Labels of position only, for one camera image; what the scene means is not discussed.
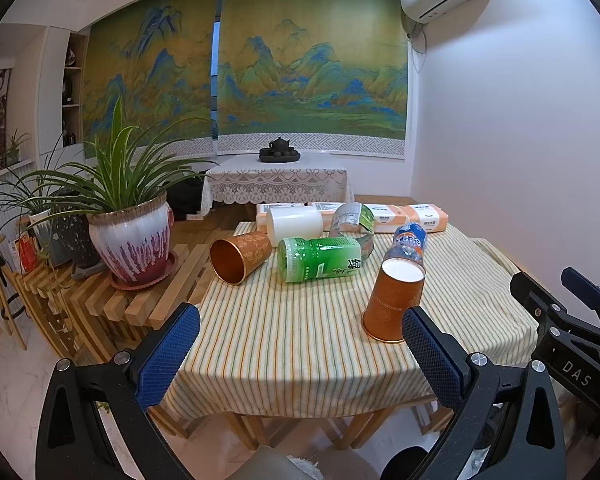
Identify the red card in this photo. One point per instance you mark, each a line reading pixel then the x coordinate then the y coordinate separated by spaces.
pixel 26 255

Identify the white cup lying down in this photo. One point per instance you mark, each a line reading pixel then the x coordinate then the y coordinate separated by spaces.
pixel 295 226

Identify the pink pot saucer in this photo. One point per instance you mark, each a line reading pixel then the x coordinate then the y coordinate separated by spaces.
pixel 167 267

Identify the patterned orange cup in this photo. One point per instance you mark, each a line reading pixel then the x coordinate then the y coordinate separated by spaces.
pixel 240 258

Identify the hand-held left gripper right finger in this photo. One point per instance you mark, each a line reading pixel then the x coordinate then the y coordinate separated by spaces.
pixel 432 357

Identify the wall shelf unit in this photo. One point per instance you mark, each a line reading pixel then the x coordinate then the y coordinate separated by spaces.
pixel 72 90

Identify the lace covered low table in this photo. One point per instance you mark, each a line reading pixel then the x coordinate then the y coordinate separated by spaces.
pixel 275 185

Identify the green plastic bottle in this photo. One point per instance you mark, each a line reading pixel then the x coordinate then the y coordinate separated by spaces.
pixel 325 259

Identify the clear bottle with blue label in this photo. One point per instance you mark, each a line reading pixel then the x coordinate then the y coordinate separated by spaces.
pixel 409 242

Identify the white purple ceramic pot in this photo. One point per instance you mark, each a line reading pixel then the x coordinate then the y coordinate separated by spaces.
pixel 130 245

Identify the narrow landscape painting blind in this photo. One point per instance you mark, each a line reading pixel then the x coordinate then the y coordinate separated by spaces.
pixel 150 70

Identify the dark tea tray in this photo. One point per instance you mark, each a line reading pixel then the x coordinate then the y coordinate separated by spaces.
pixel 279 156

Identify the dark speckled pot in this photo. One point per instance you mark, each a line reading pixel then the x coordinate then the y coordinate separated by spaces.
pixel 75 237

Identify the spider plant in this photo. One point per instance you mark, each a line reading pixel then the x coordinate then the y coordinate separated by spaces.
pixel 117 170

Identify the small white pot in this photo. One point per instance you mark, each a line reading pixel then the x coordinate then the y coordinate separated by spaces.
pixel 42 230

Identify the wide landscape painting blind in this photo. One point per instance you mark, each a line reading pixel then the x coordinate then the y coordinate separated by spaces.
pixel 310 70

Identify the wooden stool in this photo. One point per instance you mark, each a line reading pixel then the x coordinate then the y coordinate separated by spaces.
pixel 2 285

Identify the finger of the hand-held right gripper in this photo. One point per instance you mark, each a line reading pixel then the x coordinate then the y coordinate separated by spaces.
pixel 530 287
pixel 582 285

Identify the small potted plant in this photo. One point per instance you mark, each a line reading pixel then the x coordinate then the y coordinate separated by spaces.
pixel 15 147

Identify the wooden table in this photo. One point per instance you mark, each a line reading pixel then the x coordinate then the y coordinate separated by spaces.
pixel 365 427

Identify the clear bottle with green label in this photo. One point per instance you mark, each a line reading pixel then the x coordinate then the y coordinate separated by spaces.
pixel 352 220

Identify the plain orange paper cup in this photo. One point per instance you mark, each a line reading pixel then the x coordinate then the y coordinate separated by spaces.
pixel 390 302

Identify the orange tissue pack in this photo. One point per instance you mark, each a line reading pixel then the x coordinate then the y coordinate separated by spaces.
pixel 420 217

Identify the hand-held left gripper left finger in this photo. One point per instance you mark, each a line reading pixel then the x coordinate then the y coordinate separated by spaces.
pixel 167 357

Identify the striped-cloth table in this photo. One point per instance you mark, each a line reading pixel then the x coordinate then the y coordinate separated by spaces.
pixel 290 345

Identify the dark teapot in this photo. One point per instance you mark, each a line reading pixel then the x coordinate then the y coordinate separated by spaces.
pixel 279 144

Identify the slatted wooden plant rack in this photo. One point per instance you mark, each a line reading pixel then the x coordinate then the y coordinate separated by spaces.
pixel 130 310

